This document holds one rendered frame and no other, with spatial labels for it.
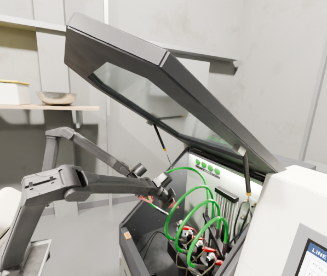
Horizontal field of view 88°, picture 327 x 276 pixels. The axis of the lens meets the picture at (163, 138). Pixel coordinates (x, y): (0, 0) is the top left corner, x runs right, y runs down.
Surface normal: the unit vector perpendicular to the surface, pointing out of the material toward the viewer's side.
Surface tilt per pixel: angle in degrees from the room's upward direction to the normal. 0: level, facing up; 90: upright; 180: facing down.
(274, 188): 76
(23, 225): 114
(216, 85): 90
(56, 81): 90
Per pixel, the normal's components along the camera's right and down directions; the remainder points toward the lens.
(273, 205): -0.83, -0.17
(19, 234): 0.53, 0.57
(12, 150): 0.35, 0.22
